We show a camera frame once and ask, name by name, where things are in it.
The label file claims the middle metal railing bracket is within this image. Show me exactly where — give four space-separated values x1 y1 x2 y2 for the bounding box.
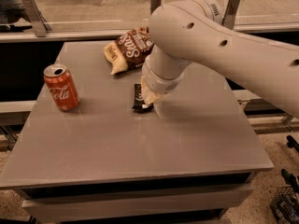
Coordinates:
150 0 162 13

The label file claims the grey table drawer unit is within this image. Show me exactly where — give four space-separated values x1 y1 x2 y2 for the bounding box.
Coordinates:
13 171 256 224

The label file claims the person sitting in background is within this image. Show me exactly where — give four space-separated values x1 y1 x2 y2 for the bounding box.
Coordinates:
0 0 30 32

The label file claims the left metal railing bracket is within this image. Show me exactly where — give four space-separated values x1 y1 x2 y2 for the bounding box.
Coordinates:
21 0 48 37

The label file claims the brown white chip bag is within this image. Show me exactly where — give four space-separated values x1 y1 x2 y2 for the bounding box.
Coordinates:
104 27 154 75

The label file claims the right metal railing bracket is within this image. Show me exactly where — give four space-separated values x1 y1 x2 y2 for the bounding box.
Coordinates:
222 0 241 29

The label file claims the black wire basket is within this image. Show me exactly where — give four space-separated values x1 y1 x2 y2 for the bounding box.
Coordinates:
270 187 299 224

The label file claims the black rxbar chocolate bar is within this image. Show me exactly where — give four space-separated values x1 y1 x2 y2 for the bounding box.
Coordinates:
133 84 154 113

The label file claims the metal railing bracket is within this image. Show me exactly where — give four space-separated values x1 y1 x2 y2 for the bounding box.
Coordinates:
150 0 162 13
222 0 241 29
21 0 48 37

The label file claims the red coca-cola can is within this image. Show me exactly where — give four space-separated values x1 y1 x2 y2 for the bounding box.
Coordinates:
43 63 79 111

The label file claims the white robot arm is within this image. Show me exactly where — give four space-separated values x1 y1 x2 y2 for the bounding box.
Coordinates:
142 0 299 118

